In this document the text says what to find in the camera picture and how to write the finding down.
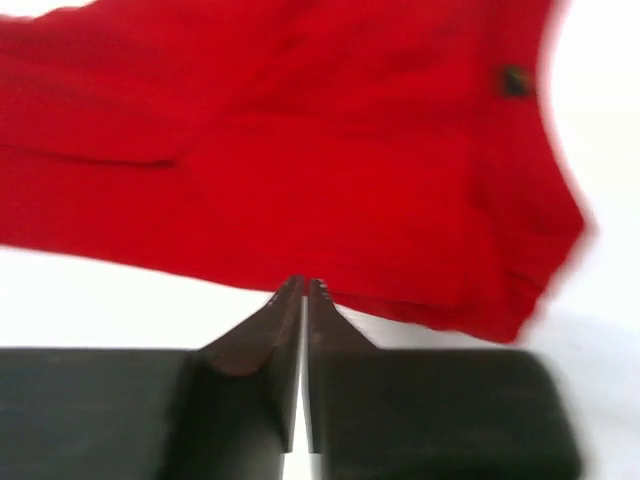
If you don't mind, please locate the red t-shirt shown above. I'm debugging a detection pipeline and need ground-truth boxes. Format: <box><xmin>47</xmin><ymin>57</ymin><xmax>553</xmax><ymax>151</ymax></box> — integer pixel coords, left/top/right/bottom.
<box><xmin>1</xmin><ymin>1</ymin><xmax>585</xmax><ymax>343</ymax></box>

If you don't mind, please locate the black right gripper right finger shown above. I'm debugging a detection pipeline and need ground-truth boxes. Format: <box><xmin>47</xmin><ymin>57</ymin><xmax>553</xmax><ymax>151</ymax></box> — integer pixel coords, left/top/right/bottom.
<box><xmin>306</xmin><ymin>280</ymin><xmax>583</xmax><ymax>480</ymax></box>

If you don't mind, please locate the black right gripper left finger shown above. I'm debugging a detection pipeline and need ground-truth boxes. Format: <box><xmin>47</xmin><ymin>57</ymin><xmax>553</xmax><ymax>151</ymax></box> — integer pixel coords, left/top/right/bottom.
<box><xmin>1</xmin><ymin>276</ymin><xmax>304</xmax><ymax>479</ymax></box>

